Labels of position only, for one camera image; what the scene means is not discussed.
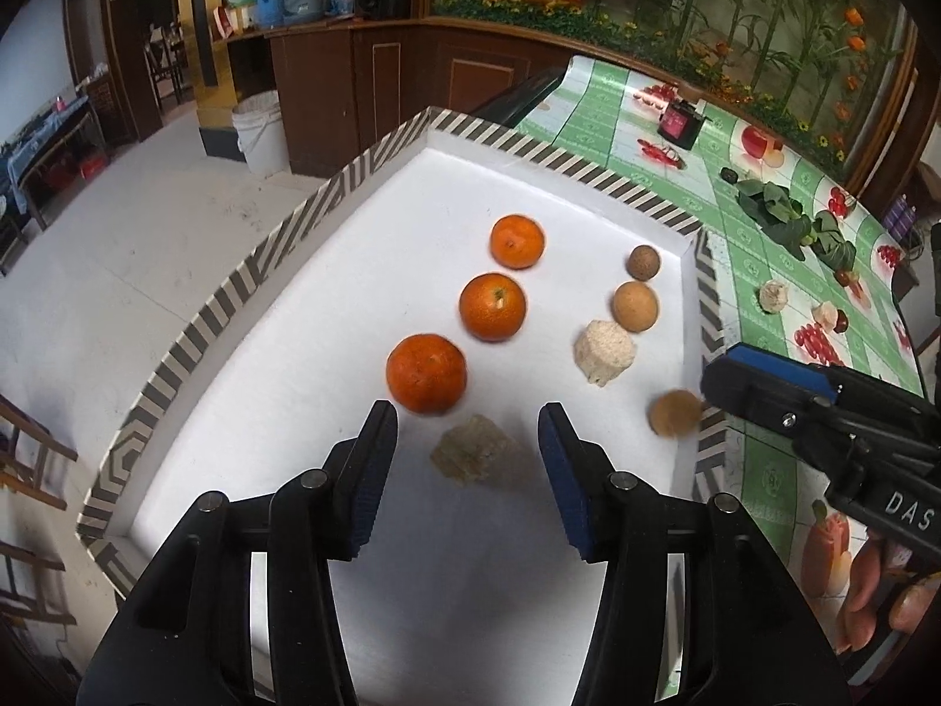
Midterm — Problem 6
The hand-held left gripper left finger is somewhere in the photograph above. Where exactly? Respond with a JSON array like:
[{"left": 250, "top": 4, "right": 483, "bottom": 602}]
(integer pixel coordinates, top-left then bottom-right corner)
[{"left": 77, "top": 398, "right": 402, "bottom": 706}]

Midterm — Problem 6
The green fruit-print tablecloth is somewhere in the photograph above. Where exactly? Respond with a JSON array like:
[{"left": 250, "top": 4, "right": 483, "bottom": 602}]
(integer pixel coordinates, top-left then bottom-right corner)
[{"left": 515, "top": 55, "right": 929, "bottom": 678}]

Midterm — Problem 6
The person's right hand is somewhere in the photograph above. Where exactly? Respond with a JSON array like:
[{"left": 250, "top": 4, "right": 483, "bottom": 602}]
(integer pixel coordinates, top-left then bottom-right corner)
[{"left": 842, "top": 533, "right": 941, "bottom": 652}]

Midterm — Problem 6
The white tray with striped rim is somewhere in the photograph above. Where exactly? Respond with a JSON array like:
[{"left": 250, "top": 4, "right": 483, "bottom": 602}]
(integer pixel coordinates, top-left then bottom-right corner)
[{"left": 75, "top": 109, "right": 729, "bottom": 600}]

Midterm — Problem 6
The green bok choy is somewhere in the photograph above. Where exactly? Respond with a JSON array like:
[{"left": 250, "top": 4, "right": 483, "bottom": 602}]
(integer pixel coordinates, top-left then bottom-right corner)
[
  {"left": 800, "top": 209, "right": 857, "bottom": 273},
  {"left": 735, "top": 178, "right": 813, "bottom": 242}
]

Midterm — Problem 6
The smooth tan round fruit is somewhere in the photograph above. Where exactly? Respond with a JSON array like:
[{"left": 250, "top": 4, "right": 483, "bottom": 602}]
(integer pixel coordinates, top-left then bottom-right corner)
[
  {"left": 648, "top": 389, "right": 705, "bottom": 439},
  {"left": 612, "top": 280, "right": 659, "bottom": 332}
]

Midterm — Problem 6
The orange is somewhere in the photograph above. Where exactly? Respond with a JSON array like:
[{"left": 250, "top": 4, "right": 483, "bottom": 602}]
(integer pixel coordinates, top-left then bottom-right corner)
[
  {"left": 386, "top": 334, "right": 469, "bottom": 414},
  {"left": 489, "top": 214, "right": 546, "bottom": 270},
  {"left": 459, "top": 272, "right": 528, "bottom": 343}
]

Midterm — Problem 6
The cluttered side table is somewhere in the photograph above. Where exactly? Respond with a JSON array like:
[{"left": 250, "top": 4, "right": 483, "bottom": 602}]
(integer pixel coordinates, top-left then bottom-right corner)
[{"left": 0, "top": 92, "right": 111, "bottom": 229}]

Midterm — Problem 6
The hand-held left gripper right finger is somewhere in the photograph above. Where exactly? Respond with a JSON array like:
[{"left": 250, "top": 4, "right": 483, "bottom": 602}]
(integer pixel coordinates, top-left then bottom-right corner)
[{"left": 536, "top": 402, "right": 854, "bottom": 706}]

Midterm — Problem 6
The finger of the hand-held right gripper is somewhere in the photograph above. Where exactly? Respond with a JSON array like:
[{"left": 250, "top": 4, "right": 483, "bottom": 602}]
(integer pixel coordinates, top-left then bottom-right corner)
[
  {"left": 700, "top": 342, "right": 843, "bottom": 451},
  {"left": 823, "top": 366, "right": 941, "bottom": 417}
]

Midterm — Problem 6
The artificial flower display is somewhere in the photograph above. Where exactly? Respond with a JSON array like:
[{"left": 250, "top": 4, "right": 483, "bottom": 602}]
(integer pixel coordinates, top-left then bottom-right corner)
[{"left": 430, "top": 0, "right": 920, "bottom": 178}]

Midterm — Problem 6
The dark wooden chair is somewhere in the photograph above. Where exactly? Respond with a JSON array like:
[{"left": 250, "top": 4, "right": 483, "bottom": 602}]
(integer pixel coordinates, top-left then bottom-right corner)
[{"left": 143, "top": 22, "right": 188, "bottom": 108}]

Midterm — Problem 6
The brown wooden stool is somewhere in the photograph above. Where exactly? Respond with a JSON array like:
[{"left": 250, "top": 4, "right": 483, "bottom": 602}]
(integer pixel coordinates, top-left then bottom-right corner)
[{"left": 0, "top": 393, "right": 78, "bottom": 634}]

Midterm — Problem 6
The brown wooden cabinet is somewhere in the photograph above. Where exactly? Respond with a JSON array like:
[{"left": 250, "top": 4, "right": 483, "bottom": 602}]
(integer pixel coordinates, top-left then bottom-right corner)
[{"left": 195, "top": 11, "right": 575, "bottom": 178}]

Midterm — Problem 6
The white plastic bucket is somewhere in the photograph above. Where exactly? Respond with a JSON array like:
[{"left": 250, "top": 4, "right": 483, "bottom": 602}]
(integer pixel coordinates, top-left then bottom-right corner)
[{"left": 231, "top": 90, "right": 291, "bottom": 178}]

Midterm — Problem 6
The small black red box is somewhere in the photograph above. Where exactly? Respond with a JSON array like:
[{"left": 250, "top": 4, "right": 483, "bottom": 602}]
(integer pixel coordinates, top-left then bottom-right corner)
[{"left": 656, "top": 99, "right": 708, "bottom": 148}]

